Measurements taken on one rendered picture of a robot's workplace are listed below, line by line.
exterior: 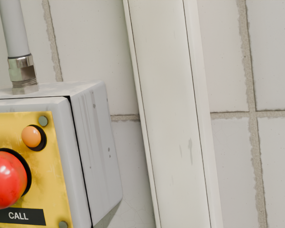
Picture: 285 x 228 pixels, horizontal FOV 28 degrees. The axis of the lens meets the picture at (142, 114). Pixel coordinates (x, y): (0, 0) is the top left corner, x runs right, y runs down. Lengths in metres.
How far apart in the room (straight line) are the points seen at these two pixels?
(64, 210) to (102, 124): 0.07
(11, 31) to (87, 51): 0.06
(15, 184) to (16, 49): 0.10
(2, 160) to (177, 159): 0.12
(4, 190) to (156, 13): 0.16
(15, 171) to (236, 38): 0.17
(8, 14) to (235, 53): 0.16
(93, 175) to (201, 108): 0.09
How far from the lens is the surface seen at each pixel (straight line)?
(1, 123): 0.40
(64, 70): 0.45
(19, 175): 0.39
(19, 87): 0.42
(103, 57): 0.43
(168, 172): 0.42
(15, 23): 0.42
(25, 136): 0.39
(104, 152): 0.43
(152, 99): 0.40
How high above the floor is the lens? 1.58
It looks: 14 degrees down
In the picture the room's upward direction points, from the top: 8 degrees counter-clockwise
